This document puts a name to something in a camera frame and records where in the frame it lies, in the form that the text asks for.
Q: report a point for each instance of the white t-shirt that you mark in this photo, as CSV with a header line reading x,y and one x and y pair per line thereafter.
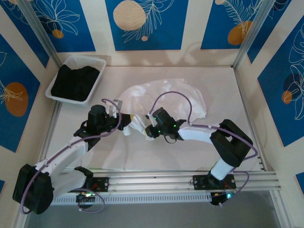
x,y
171,104

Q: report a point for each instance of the white plastic laundry basket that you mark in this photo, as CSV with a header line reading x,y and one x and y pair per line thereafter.
x,y
53,93

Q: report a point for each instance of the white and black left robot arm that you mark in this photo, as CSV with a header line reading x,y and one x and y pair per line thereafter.
x,y
61,156

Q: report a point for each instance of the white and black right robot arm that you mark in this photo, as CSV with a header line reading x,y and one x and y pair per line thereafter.
x,y
197,134

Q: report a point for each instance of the white table cover sheet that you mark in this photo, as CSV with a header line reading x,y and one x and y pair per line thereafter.
x,y
154,156

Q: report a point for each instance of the black garment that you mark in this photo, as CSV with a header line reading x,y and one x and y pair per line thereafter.
x,y
76,83

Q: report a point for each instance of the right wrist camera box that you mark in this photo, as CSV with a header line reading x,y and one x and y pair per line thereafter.
x,y
150,117

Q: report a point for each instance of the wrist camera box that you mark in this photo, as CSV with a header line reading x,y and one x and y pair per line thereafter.
x,y
118,103
150,117

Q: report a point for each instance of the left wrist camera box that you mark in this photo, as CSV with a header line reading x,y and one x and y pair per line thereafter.
x,y
118,103

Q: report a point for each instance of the aluminium side rail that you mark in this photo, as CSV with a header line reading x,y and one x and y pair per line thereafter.
x,y
261,164
53,118

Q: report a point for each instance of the aluminium front rail frame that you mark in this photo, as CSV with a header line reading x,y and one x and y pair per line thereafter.
x,y
154,183

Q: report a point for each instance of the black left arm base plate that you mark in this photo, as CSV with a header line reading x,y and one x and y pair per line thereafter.
x,y
104,184

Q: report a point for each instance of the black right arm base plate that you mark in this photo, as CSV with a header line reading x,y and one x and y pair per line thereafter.
x,y
198,183

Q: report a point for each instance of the aluminium corner post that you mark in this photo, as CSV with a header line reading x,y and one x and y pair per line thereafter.
x,y
40,31
251,31

